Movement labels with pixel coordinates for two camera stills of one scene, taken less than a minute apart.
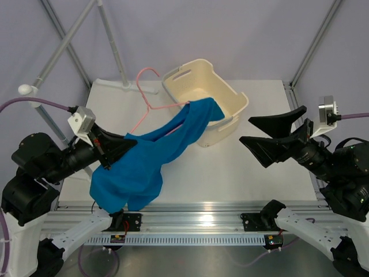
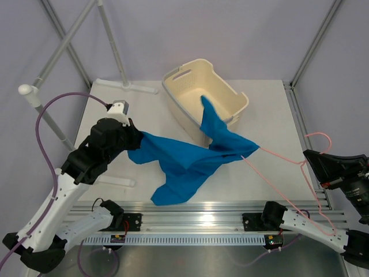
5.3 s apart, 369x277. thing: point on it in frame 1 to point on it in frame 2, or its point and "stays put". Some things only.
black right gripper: x=265 y=149 to x=328 y=168
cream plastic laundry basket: x=197 y=79 stays put
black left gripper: x=106 y=144 to x=136 y=135
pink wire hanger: x=149 y=108 to x=302 y=164
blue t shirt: x=135 y=176 to x=185 y=166
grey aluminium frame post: x=289 y=87 stays put
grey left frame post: x=71 y=51 stays put
